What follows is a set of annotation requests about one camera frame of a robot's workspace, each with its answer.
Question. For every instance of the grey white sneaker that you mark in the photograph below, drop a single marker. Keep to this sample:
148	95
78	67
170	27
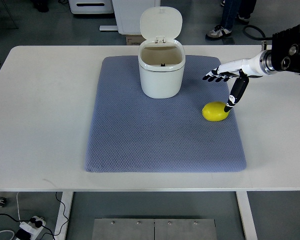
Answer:
219	32

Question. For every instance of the white table leg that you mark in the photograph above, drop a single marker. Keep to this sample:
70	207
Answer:
65	200
247	220

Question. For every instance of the yellow lemon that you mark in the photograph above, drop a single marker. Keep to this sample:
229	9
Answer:
215	111

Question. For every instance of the white trash bin with lid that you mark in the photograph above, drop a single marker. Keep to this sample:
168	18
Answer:
161	58

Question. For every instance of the person's leg in jeans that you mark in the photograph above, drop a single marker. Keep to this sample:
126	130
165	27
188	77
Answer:
230	10

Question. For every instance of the white power strip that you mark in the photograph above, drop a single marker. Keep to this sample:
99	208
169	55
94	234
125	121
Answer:
34	226

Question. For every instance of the white cabinet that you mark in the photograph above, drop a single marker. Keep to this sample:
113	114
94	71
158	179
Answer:
127	15

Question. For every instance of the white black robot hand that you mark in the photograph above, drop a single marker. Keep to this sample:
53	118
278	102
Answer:
241	70

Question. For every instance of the blue quilted mat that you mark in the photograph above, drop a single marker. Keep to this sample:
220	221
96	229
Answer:
131	132

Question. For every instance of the metal floor plate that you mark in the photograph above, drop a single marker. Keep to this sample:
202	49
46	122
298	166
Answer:
153	229

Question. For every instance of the white right table leg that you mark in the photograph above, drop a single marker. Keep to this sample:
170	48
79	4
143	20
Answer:
247	220

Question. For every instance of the cardboard box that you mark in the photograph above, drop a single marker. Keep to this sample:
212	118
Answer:
134	40

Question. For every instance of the white left table leg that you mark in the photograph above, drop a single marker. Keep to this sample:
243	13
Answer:
65	200

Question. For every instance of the white appliance with slot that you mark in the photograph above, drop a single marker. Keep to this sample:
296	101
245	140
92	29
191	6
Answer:
91	6

